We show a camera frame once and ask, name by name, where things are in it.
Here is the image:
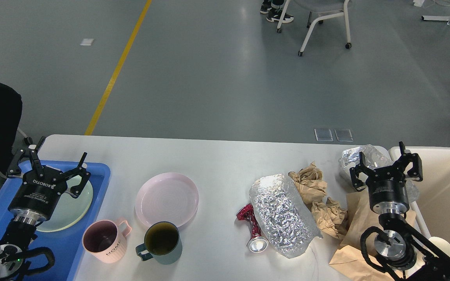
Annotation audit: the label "teal mug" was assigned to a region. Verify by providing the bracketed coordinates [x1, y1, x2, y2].
[135, 222, 182, 265]

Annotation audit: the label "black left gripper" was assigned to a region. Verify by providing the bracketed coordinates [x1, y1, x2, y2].
[7, 136, 91, 223]

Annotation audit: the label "light green plate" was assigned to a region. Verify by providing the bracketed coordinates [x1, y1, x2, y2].
[36, 181, 93, 233]

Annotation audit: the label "beige plastic bin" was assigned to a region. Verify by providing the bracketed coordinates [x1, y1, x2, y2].
[407, 146, 450, 243]

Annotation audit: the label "small silver foil bag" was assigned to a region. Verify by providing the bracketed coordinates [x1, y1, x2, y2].
[339, 144, 423, 203]

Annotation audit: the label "crushed red can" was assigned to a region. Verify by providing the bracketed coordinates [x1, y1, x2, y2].
[236, 203, 269, 254]

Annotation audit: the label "walking person black sneakers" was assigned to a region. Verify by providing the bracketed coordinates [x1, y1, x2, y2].
[260, 0, 295, 23]

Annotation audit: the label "crumpled brown paper lower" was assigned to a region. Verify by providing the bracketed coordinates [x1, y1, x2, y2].
[311, 197, 348, 241]

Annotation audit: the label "crumpled brown paper upper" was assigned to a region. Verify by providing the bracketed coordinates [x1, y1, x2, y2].
[288, 162, 327, 208]

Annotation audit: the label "pink ribbed mug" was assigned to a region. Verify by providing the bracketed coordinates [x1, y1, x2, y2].
[82, 217, 132, 263]

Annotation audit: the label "large silver foil bag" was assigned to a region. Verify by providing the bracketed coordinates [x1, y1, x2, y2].
[249, 174, 323, 259]

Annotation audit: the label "blue plastic tray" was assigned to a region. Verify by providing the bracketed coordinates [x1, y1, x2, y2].
[0, 162, 111, 281]

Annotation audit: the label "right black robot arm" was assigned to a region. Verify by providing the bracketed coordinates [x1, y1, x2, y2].
[350, 142, 450, 281]

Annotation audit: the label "crumpled brown paper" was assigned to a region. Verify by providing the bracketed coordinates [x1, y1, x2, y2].
[288, 162, 327, 208]
[311, 197, 348, 241]

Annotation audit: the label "person in black left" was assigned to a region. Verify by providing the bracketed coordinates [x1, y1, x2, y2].
[0, 82, 23, 178]

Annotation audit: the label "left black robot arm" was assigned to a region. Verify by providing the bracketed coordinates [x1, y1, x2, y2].
[0, 137, 91, 281]

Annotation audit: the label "grey white office chair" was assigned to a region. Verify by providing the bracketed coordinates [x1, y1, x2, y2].
[294, 0, 352, 57]

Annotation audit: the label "white paper cup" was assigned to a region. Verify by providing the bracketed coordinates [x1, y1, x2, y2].
[429, 237, 450, 257]

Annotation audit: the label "pink plate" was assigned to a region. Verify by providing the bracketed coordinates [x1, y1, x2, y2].
[134, 172, 199, 228]

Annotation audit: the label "flat brown paper bag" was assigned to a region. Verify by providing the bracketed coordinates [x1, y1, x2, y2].
[329, 190, 417, 281]

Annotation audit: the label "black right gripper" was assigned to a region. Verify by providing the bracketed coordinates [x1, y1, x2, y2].
[350, 142, 423, 213]

